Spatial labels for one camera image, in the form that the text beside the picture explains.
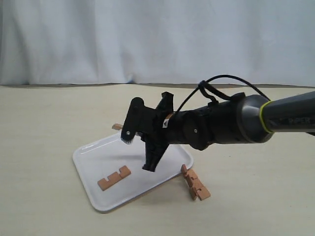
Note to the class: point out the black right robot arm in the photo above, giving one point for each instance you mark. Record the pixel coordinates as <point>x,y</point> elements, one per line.
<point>243,119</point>

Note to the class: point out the wooden notched piece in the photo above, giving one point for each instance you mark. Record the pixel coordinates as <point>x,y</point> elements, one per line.
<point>114,178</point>
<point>196,188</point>

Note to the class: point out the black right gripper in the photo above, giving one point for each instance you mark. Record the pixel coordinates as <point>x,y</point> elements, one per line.
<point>157,118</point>

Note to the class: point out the white backdrop curtain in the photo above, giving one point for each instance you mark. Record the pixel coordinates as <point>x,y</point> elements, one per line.
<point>87,42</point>

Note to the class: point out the white plastic tray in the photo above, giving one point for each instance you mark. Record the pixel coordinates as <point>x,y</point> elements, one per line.
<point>100,159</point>

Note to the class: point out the wooden notched crosspiece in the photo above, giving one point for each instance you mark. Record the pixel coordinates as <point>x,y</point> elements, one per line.
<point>117,126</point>

